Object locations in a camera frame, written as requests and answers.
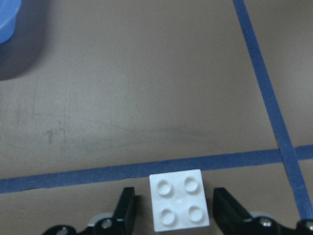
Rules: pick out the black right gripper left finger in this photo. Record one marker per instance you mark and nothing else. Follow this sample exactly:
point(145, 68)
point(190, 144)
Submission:
point(124, 214)

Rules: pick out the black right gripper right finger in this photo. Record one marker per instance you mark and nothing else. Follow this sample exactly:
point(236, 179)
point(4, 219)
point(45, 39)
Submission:
point(230, 216)

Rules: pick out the white block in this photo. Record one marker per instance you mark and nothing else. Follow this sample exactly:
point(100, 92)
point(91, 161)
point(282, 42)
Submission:
point(178, 201)

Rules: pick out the blue plastic tray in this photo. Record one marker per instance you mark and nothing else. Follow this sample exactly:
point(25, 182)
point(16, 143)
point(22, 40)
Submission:
point(8, 16)

